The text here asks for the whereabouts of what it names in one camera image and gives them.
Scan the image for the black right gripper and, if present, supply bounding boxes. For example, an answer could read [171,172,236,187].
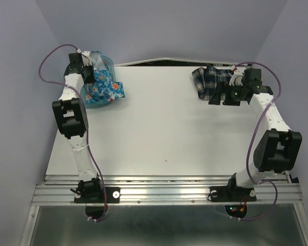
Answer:
[207,81,246,106]

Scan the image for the navy plaid pleated skirt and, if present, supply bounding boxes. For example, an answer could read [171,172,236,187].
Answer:
[191,66,232,100]

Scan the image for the blue floral skirt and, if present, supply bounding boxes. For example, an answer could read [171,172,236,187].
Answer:
[83,51,126,105]

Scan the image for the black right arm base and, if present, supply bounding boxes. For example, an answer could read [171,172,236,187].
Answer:
[207,184,257,203]

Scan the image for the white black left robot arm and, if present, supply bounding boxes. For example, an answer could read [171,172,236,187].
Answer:
[52,51,104,202]

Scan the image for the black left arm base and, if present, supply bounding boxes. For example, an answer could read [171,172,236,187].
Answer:
[70,179,121,203]

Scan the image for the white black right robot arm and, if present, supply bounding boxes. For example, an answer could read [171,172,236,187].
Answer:
[209,66,302,200]

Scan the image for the clear blue plastic bin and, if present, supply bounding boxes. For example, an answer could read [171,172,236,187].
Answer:
[79,55,116,110]

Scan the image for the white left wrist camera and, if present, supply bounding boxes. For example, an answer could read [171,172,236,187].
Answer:
[81,51,92,66]

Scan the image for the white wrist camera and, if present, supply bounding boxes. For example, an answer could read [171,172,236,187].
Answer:
[229,67,244,86]
[81,51,92,66]

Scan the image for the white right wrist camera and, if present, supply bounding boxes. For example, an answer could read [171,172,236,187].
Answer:
[229,67,244,86]

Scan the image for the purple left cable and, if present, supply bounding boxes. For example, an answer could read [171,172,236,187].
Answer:
[38,44,110,223]

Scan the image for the aluminium table frame rail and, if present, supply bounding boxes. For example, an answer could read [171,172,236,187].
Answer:
[21,65,308,245]

